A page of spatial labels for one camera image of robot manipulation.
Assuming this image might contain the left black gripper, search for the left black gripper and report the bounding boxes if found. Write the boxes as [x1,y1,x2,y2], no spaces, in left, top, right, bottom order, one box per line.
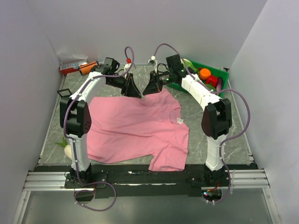
[107,73,142,99]

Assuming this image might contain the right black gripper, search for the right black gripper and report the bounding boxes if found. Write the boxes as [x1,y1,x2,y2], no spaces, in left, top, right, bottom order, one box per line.
[142,70,173,96]

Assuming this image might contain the pink t-shirt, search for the pink t-shirt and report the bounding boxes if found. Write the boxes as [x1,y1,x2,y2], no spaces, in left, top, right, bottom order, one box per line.
[87,89,189,171]

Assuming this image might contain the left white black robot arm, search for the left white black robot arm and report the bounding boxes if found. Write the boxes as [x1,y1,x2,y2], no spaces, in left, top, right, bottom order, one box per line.
[60,57,142,188]

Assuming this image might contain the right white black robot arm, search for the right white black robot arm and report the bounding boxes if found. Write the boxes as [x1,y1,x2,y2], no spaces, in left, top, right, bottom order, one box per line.
[143,55,232,186]

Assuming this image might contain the green lettuce toy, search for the green lettuce toy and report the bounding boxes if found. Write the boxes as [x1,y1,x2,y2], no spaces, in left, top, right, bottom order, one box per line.
[180,58,198,74]

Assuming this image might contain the orange cylindrical bottle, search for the orange cylindrical bottle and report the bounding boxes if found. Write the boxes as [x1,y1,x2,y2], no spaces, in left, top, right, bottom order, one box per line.
[79,61,99,75]

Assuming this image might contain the orange toy fruit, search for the orange toy fruit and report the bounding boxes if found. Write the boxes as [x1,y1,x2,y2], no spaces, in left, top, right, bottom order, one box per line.
[199,68,211,81]

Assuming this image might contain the green pepper toy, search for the green pepper toy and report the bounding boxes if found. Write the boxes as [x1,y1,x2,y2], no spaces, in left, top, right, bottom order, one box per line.
[206,84,217,91]

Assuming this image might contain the purple eggplant toy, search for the purple eggplant toy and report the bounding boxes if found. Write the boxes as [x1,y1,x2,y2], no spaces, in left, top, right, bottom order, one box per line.
[215,77,223,91]

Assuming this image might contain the green plastic bin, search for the green plastic bin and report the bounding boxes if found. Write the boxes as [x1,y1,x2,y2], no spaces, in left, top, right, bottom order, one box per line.
[167,58,230,98]

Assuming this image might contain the red white flat box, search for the red white flat box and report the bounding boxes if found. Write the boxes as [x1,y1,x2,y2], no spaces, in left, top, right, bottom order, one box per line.
[59,60,87,75]

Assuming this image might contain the clear plastic bag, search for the clear plastic bag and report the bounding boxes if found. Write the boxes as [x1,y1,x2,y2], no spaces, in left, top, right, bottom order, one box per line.
[57,48,88,64]

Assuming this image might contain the white daikon radish toy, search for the white daikon radish toy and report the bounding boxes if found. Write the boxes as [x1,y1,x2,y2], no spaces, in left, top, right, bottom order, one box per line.
[56,137,72,160]

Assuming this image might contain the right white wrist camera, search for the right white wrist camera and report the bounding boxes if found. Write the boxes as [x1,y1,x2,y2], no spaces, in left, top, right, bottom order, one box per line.
[147,56,158,68]

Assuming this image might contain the small black square frame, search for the small black square frame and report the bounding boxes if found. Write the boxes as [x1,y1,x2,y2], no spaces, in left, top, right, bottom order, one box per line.
[57,88,72,98]

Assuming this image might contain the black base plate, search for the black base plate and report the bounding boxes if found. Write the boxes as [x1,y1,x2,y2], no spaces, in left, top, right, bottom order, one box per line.
[24,164,265,199]

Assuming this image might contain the aluminium rail frame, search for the aluminium rail frame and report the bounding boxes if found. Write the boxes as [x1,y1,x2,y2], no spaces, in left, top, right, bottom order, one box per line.
[13,170,281,224]

